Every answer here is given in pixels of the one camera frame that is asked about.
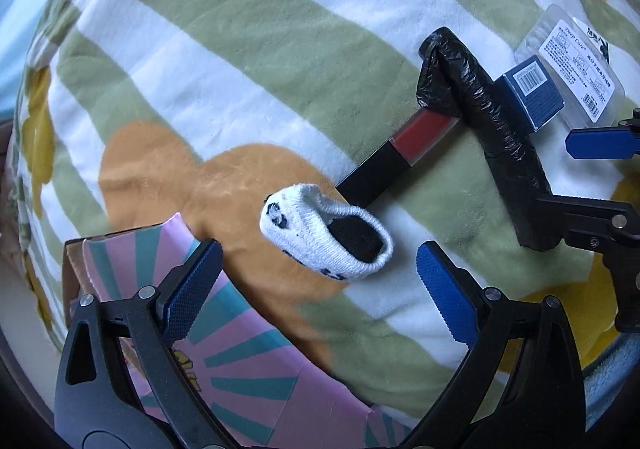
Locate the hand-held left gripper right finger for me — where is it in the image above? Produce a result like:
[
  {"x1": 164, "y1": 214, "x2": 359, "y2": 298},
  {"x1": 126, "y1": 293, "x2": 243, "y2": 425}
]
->
[{"x1": 400, "y1": 240, "x2": 587, "y2": 449}]

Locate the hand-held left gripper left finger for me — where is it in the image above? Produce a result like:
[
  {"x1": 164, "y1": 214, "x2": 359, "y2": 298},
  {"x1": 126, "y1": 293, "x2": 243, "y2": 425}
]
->
[{"x1": 52, "y1": 238, "x2": 241, "y2": 449}]

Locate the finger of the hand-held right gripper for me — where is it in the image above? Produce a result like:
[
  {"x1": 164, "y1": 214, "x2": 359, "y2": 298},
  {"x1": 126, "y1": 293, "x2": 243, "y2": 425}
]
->
[
  {"x1": 520, "y1": 194, "x2": 640, "y2": 251},
  {"x1": 565, "y1": 108, "x2": 640, "y2": 160}
]

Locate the small dark blue box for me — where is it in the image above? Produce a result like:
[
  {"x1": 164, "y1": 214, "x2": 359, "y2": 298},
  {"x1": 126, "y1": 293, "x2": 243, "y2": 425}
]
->
[{"x1": 492, "y1": 54, "x2": 566, "y2": 132}]

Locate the clear plastic case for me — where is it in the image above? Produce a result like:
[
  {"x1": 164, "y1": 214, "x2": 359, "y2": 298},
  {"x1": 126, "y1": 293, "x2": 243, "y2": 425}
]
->
[{"x1": 515, "y1": 4, "x2": 628, "y2": 124}]

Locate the pink and teal cardboard box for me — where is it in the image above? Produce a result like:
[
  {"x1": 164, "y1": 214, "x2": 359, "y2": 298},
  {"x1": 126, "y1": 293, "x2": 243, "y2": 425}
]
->
[{"x1": 62, "y1": 213, "x2": 416, "y2": 449}]

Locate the black plastic bag roll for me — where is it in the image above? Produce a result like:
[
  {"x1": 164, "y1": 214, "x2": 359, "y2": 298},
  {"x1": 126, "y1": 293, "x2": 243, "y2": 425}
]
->
[{"x1": 416, "y1": 27, "x2": 561, "y2": 250}]

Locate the white and black sock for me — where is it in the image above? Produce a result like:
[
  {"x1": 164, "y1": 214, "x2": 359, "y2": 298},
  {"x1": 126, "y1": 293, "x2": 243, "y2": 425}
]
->
[{"x1": 259, "y1": 183, "x2": 395, "y2": 282}]

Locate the red and black lip gloss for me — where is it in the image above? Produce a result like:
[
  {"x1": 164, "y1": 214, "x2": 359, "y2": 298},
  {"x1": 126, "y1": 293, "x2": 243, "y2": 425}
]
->
[{"x1": 335, "y1": 109, "x2": 458, "y2": 207}]

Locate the light blue towel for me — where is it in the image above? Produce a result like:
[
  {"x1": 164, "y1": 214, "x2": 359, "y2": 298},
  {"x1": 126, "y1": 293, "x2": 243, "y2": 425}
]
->
[{"x1": 582, "y1": 344, "x2": 640, "y2": 410}]

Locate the green striped flower blanket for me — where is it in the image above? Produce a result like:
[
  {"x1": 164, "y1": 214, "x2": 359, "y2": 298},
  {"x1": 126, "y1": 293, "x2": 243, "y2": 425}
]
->
[{"x1": 12, "y1": 0, "x2": 640, "y2": 425}]

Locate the light blue curtain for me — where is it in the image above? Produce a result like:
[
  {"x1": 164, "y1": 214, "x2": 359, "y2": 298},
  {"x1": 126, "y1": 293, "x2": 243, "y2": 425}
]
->
[{"x1": 0, "y1": 0, "x2": 96, "y2": 114}]

